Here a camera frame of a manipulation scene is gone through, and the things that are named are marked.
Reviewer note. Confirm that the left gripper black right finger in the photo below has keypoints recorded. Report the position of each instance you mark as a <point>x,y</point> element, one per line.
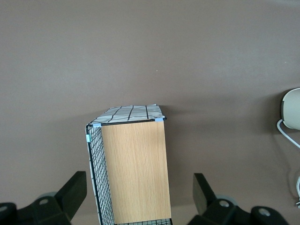
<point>204,201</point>

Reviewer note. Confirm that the light wooden shelf insert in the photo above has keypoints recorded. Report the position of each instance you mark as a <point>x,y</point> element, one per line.
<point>136,173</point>

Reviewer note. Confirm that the white two-slot toaster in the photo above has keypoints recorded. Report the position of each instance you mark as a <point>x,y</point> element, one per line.
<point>293,110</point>

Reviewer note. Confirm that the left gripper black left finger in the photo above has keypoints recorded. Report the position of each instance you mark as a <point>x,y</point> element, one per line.
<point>70,199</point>

